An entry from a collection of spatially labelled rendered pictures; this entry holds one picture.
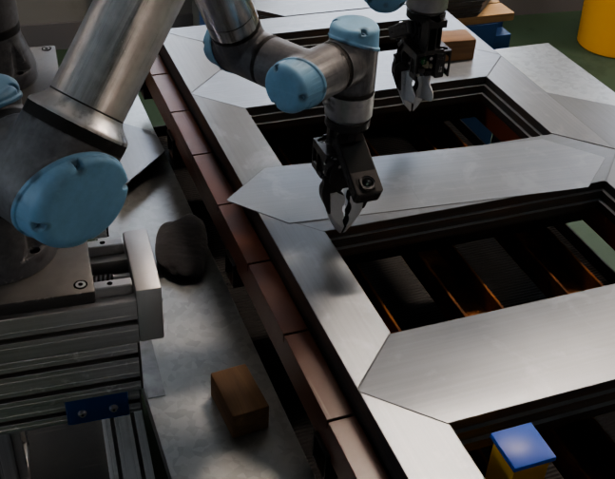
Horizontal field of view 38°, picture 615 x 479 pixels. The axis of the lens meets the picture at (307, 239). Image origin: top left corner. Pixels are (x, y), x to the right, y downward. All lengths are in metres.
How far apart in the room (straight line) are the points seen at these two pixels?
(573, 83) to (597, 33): 2.10
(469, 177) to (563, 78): 0.77
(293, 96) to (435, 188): 0.48
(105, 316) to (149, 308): 0.06
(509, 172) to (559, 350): 0.48
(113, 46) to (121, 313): 0.39
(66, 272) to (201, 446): 0.39
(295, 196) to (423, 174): 0.25
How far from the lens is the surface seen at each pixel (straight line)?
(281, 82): 1.26
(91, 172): 0.95
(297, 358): 1.33
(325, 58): 1.29
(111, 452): 2.01
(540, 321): 1.39
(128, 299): 1.20
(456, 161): 1.74
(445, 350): 1.31
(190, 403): 1.47
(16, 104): 1.07
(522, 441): 1.19
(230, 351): 1.55
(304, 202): 1.57
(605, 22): 4.46
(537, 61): 2.48
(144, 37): 0.98
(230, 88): 1.94
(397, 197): 1.61
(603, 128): 2.12
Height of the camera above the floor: 1.74
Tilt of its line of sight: 36 degrees down
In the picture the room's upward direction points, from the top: 3 degrees clockwise
